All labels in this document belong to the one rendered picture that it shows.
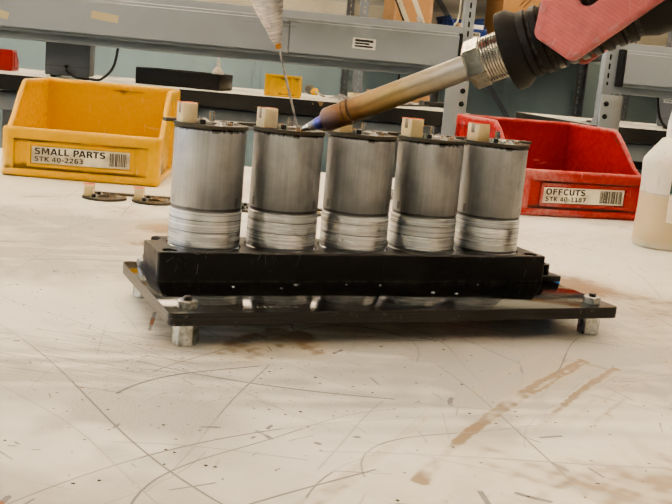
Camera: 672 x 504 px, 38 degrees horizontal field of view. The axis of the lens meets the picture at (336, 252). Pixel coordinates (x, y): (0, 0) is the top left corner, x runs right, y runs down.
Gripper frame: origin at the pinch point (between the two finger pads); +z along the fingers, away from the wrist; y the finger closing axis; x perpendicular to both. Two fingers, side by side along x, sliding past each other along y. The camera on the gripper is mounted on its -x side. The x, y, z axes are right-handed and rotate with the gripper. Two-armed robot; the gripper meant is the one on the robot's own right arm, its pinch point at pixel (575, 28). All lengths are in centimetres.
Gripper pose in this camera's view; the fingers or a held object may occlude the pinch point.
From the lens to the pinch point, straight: 31.2
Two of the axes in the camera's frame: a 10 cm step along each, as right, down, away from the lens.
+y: -3.7, 1.3, -9.2
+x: 7.6, 6.1, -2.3
